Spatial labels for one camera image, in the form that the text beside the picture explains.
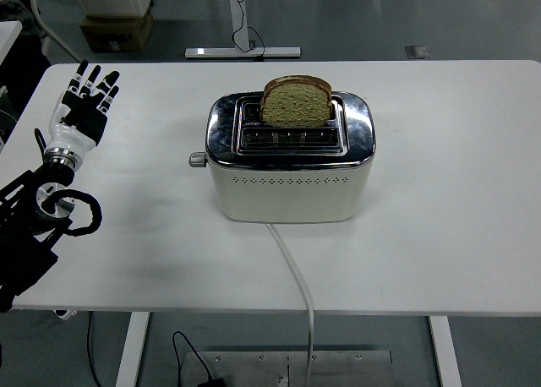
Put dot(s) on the black power adapter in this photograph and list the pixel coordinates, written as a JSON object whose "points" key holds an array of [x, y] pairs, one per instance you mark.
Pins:
{"points": [[212, 383]]}

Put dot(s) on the white chair frame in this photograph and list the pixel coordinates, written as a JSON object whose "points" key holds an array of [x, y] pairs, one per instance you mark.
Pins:
{"points": [[55, 36]]}

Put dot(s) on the grey floor socket plate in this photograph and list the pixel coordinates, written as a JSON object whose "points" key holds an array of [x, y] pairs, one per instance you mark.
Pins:
{"points": [[417, 52]]}

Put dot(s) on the grey metal plate with screws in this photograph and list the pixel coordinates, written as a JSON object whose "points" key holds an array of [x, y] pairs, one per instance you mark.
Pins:
{"points": [[346, 368]]}

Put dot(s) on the white chrome toaster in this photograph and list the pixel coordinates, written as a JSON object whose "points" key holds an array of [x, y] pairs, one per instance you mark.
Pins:
{"points": [[287, 192]]}

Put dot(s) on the white side desk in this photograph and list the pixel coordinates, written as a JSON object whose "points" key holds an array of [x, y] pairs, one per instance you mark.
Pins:
{"points": [[8, 34]]}

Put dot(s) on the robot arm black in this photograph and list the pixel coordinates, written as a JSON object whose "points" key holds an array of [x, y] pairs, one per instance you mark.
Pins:
{"points": [[21, 243]]}

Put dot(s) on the brown cardboard box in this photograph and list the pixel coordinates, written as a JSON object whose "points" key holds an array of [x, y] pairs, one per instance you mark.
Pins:
{"points": [[114, 34]]}

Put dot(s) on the person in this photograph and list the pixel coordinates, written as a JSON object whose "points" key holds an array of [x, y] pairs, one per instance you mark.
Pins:
{"points": [[17, 15]]}

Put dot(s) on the white desk leg with foot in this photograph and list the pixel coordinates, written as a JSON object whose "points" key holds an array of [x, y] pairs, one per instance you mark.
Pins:
{"points": [[236, 7]]}

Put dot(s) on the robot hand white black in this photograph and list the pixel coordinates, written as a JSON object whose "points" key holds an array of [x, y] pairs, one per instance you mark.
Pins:
{"points": [[63, 137]]}

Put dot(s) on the white table leg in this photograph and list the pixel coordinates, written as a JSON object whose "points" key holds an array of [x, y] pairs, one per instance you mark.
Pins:
{"points": [[444, 349], [133, 349]]}

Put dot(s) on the brown bread slice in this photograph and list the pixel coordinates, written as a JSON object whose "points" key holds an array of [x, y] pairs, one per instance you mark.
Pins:
{"points": [[296, 106]]}

